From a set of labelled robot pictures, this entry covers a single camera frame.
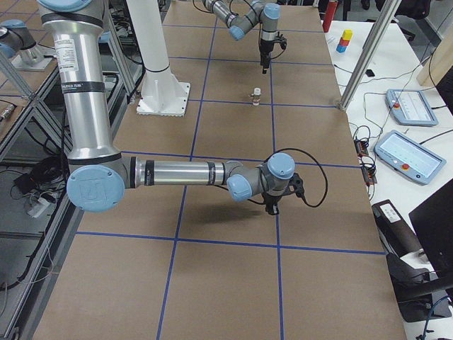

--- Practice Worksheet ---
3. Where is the black monitor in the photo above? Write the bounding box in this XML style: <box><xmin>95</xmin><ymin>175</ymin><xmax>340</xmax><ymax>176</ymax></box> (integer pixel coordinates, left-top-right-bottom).
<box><xmin>409</xmin><ymin>180</ymin><xmax>452</xmax><ymax>277</ymax></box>

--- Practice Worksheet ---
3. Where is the white PPR pipe fitting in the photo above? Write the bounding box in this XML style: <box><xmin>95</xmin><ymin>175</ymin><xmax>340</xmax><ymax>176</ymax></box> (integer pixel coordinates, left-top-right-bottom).
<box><xmin>249</xmin><ymin>87</ymin><xmax>261</xmax><ymax>106</ymax></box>

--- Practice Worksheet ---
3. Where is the yellow wooden block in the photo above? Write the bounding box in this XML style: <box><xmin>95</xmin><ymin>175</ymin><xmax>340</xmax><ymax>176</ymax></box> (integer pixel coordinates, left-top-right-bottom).
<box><xmin>342</xmin><ymin>29</ymin><xmax>353</xmax><ymax>41</ymax></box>

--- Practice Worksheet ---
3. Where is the teach pendant tablet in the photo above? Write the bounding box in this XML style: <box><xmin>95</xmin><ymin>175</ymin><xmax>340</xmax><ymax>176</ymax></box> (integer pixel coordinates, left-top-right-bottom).
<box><xmin>386</xmin><ymin>89</ymin><xmax>439</xmax><ymax>127</ymax></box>
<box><xmin>374</xmin><ymin>130</ymin><xmax>447</xmax><ymax>185</ymax></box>

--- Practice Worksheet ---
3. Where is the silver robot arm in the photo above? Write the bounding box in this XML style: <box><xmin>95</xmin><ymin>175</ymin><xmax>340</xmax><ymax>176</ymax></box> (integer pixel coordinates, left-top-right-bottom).
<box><xmin>37</xmin><ymin>1</ymin><xmax>296</xmax><ymax>215</ymax></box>
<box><xmin>202</xmin><ymin>1</ymin><xmax>287</xmax><ymax>74</ymax></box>

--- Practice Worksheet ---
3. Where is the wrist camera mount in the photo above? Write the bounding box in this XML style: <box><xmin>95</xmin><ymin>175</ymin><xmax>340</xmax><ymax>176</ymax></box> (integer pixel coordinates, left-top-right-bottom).
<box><xmin>274</xmin><ymin>32</ymin><xmax>287</xmax><ymax>51</ymax></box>
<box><xmin>287</xmin><ymin>173</ymin><xmax>305</xmax><ymax>199</ymax></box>

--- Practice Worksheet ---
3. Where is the aluminium frame post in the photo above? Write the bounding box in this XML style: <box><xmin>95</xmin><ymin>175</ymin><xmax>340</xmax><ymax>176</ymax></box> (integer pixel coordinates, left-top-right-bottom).
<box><xmin>338</xmin><ymin>0</ymin><xmax>401</xmax><ymax>111</ymax></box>

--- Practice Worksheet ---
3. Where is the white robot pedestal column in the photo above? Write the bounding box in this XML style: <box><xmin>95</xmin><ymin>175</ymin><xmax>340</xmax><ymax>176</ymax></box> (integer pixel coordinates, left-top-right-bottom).
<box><xmin>127</xmin><ymin>0</ymin><xmax>190</xmax><ymax>117</ymax></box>

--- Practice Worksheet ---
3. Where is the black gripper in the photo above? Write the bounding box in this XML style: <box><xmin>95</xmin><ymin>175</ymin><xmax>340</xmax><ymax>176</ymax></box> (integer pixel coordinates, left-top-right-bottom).
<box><xmin>258</xmin><ymin>39</ymin><xmax>273</xmax><ymax>74</ymax></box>
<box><xmin>263</xmin><ymin>193</ymin><xmax>282</xmax><ymax>215</ymax></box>

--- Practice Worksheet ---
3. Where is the far teach pendant tablet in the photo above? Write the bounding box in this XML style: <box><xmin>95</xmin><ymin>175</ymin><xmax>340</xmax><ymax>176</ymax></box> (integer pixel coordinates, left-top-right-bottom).
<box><xmin>386</xmin><ymin>89</ymin><xmax>439</xmax><ymax>127</ymax></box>

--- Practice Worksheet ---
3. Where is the red cylinder tube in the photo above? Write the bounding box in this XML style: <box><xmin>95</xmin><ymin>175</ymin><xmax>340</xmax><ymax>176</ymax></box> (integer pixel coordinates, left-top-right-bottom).
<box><xmin>322</xmin><ymin>0</ymin><xmax>338</xmax><ymax>33</ymax></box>

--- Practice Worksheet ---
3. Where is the red wooden block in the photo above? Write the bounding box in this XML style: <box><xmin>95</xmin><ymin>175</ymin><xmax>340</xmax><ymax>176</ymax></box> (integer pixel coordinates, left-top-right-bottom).
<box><xmin>338</xmin><ymin>37</ymin><xmax>350</xmax><ymax>48</ymax></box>

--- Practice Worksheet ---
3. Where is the aluminium frame rack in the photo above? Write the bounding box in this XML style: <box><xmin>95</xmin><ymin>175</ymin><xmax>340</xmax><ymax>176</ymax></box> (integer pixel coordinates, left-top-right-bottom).
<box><xmin>0</xmin><ymin>0</ymin><xmax>142</xmax><ymax>340</ymax></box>

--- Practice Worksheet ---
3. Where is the brown paper table mat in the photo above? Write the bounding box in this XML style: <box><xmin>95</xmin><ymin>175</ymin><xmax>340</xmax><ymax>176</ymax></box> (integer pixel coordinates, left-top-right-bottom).
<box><xmin>34</xmin><ymin>1</ymin><xmax>406</xmax><ymax>339</ymax></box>

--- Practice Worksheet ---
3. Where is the blue wooden block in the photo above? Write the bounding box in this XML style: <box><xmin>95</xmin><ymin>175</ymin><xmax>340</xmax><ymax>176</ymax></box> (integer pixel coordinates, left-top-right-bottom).
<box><xmin>336</xmin><ymin>44</ymin><xmax>348</xmax><ymax>53</ymax></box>

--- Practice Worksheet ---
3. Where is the near teach pendant tablet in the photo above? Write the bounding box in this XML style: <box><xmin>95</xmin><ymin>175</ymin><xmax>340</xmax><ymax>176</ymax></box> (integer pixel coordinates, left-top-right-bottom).
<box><xmin>374</xmin><ymin>130</ymin><xmax>447</xmax><ymax>185</ymax></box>

